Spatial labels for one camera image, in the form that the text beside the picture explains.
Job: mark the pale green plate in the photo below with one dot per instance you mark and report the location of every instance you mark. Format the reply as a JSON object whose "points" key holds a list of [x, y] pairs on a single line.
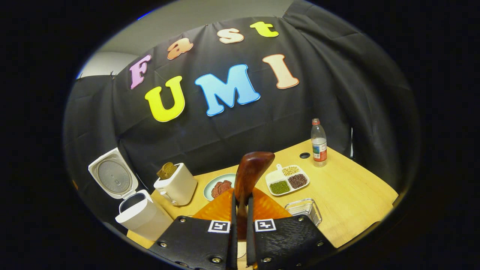
{"points": [[210, 187]]}

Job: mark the red meat slices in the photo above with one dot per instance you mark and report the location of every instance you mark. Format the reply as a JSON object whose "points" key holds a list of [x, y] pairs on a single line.
{"points": [[222, 187]]}

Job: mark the brown bread slice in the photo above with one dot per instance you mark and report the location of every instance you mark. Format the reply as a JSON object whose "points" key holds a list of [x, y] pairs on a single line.
{"points": [[172, 167], [163, 173]]}

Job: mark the white toaster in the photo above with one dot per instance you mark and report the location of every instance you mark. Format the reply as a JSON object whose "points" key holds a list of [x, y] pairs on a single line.
{"points": [[180, 187]]}

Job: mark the black desk grommet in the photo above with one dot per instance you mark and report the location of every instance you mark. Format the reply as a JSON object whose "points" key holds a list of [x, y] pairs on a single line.
{"points": [[305, 155]]}

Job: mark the white rice cooker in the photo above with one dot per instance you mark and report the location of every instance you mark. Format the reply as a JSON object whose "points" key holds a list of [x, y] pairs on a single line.
{"points": [[144, 219]]}

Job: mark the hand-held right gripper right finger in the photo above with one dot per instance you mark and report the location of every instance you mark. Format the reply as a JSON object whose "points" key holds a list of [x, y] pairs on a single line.
{"points": [[285, 243]]}

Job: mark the black backdrop cloth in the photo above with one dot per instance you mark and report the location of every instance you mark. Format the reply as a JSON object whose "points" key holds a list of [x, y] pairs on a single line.
{"points": [[318, 93]]}

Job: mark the brown wooden spoon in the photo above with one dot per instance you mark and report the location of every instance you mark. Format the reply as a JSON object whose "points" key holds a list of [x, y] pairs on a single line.
{"points": [[255, 168]]}

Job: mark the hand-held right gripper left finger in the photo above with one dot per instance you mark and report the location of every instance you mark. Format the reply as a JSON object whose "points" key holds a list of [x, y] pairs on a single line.
{"points": [[195, 243]]}

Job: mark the clear water bottle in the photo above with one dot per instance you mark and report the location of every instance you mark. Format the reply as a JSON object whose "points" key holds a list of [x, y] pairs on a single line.
{"points": [[318, 146]]}

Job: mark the white divided bean dish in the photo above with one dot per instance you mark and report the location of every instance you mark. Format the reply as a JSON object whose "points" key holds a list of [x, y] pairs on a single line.
{"points": [[287, 180]]}

